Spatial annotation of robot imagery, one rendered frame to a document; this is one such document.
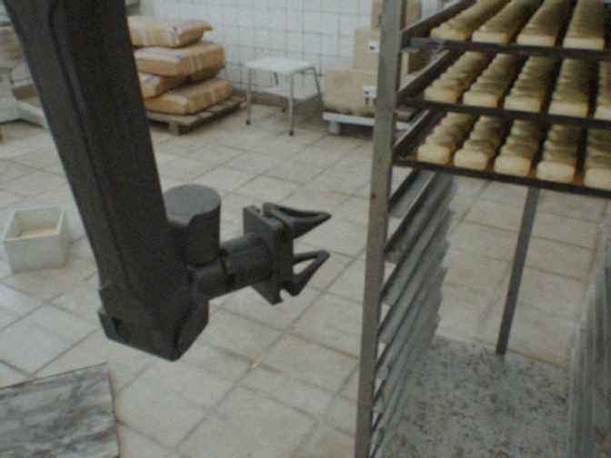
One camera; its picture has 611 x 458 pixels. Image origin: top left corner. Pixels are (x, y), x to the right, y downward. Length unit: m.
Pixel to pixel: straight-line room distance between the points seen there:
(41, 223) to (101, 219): 2.46
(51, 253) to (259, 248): 2.06
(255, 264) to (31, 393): 1.47
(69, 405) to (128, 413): 0.18
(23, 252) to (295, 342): 1.23
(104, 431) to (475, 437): 1.02
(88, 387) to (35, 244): 0.85
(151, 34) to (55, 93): 3.99
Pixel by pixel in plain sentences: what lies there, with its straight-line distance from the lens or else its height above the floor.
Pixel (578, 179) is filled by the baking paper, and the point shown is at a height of 0.95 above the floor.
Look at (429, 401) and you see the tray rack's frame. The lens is 1.65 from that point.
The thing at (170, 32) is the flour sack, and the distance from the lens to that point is 4.25.
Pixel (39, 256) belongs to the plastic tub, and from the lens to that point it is 2.64.
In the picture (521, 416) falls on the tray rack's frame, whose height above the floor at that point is 0.15.
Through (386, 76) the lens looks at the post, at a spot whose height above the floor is 1.09.
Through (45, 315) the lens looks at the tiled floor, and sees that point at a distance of 2.36.
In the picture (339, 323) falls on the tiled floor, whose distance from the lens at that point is 2.12.
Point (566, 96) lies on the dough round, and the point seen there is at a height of 1.06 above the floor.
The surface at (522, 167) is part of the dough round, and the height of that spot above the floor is 0.97.
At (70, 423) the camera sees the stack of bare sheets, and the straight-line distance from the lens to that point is 1.87.
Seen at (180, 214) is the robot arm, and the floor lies 1.06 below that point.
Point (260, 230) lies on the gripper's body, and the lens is 0.62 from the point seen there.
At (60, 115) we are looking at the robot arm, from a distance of 0.38.
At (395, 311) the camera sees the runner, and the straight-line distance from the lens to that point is 1.20.
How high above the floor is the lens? 1.29
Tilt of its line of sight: 28 degrees down
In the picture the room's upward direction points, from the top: straight up
